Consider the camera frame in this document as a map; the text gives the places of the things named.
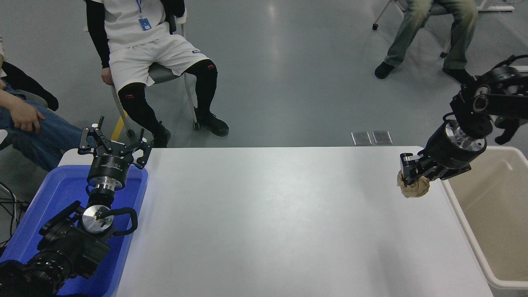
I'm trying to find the person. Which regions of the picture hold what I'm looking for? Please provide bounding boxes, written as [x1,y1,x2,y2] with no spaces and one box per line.
[85,0,230,148]
[0,35,89,172]
[374,0,479,85]

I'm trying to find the tan paper ball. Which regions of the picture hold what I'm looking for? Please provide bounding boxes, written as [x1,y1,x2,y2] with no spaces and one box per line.
[397,169,431,199]

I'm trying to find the blue plastic tray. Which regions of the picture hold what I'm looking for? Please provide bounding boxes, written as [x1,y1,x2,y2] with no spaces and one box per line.
[0,164,149,297]

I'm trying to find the grey chair seat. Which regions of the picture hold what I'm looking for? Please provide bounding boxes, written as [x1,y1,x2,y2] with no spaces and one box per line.
[16,90,48,108]

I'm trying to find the black floor cables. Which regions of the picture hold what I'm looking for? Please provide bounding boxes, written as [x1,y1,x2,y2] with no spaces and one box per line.
[0,181,30,248]

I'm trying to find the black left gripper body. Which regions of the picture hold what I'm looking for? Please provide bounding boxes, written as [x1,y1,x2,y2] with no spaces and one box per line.
[87,151,133,185]

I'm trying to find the large pale bin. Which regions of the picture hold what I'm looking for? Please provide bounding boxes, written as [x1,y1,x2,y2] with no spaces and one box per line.
[441,145,528,292]

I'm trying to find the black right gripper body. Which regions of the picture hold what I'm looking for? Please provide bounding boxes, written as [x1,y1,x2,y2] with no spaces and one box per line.
[417,123,487,172]

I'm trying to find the grey metal-legged chair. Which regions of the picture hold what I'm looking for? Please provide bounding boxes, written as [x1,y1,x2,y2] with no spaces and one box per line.
[111,0,202,139]

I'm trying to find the blue badge card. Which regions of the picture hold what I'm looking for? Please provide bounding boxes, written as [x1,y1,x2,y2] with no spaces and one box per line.
[134,0,152,31]

